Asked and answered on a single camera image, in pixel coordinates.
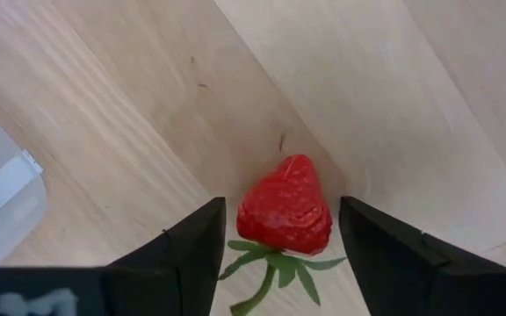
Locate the red toy strawberry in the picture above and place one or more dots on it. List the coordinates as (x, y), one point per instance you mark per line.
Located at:
(286, 210)

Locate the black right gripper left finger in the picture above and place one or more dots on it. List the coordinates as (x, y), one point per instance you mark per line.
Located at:
(191, 263)

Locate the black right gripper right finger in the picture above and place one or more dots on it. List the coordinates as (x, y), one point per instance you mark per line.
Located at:
(411, 272)

